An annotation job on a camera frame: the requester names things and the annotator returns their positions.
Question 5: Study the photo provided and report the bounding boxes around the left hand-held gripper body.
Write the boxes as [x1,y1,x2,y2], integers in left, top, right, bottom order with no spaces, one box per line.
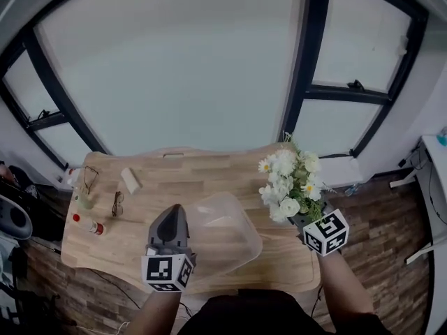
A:
[140,246,198,292]

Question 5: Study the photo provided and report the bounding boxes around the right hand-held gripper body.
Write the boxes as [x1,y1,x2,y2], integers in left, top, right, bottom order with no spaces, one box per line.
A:
[295,208,351,258]

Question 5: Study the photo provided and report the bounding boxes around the white flowers bouquet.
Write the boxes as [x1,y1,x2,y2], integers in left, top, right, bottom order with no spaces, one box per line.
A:
[257,131,338,225]

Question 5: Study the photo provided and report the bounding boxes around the clear plastic tray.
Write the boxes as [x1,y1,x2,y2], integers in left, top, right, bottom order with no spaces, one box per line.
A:
[174,191,264,288]

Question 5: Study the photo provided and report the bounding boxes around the person's right forearm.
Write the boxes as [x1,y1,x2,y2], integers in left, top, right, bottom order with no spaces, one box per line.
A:
[318,251,375,322]

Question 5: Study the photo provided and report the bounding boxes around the person's left forearm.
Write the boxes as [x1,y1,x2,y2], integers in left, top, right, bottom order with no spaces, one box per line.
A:
[131,290,183,335]

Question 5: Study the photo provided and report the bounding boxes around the white rectangular case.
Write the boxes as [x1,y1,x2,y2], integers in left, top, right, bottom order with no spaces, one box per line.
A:
[119,167,144,196]

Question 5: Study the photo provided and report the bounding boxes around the red cap plastic bottle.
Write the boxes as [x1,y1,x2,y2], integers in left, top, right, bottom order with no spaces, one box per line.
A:
[71,213,105,237]

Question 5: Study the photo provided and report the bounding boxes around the pale green cylinder bottle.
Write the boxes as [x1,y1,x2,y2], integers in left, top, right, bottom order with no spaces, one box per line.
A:
[72,186,95,210]

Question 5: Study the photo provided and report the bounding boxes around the person's black clothing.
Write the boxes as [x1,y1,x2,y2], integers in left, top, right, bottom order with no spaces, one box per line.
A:
[176,288,394,335]

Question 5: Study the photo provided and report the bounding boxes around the white desk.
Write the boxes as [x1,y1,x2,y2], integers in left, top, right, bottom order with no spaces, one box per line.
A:
[388,134,447,265]

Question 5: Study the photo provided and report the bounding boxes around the grey shell seat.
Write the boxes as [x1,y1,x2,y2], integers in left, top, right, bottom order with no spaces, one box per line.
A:
[0,194,34,241]

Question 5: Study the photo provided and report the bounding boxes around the black floor cable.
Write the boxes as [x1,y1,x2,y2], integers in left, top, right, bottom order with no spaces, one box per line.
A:
[87,267,141,311]

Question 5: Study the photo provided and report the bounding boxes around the brown frame eyeglasses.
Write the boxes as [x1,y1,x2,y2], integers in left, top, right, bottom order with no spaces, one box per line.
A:
[111,191,126,218]

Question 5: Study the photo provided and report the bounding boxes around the thin black hanging cable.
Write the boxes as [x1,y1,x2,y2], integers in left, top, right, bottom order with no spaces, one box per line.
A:
[310,284,324,319]

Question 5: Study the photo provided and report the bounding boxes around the thin black frame eyeglasses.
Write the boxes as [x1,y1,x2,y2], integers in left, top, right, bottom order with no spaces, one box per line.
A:
[82,165,101,195]

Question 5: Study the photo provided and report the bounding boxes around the black window frame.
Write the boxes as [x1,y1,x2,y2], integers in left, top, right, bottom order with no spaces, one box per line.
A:
[0,26,113,172]
[279,0,431,158]

